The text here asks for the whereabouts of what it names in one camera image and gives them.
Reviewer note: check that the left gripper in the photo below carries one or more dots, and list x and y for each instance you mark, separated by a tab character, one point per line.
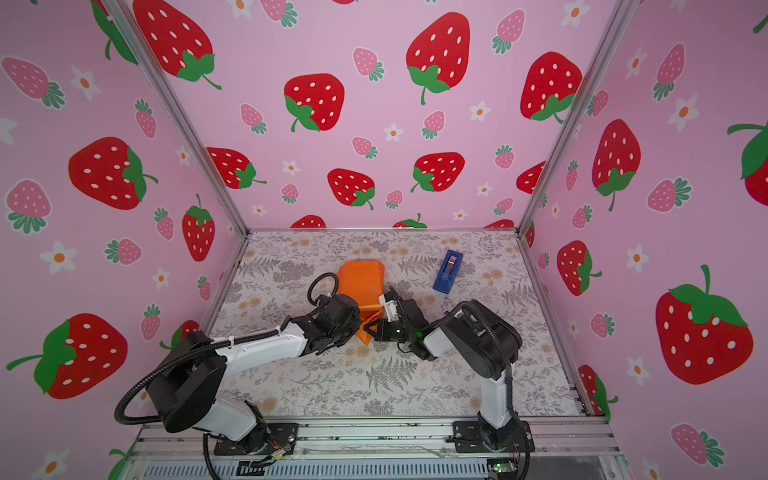
355	319

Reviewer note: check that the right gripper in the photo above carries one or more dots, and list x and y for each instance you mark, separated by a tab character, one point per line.
387	327

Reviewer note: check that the orange wrapping paper sheet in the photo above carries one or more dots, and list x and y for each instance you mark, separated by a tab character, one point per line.
363	281

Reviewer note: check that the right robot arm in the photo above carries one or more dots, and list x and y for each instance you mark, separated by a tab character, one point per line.
487	343

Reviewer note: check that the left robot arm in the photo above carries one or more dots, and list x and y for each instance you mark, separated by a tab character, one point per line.
185	391

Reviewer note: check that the blue tape dispenser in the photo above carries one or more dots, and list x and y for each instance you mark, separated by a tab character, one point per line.
448	272

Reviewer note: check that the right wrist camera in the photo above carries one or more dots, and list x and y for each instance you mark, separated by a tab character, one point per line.
391	305

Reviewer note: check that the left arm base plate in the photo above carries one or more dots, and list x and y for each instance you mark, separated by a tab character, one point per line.
264	440

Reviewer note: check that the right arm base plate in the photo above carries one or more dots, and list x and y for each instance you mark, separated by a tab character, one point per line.
479	437

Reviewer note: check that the aluminium front frame rail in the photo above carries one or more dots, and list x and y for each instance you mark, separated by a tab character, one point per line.
388	448

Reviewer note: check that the left aluminium corner post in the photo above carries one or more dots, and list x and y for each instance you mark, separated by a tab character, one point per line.
128	27

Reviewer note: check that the aluminium corner post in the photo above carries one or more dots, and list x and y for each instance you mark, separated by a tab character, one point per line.
615	30
128	27

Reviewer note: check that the right aluminium corner post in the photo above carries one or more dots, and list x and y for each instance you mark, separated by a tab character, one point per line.
615	30

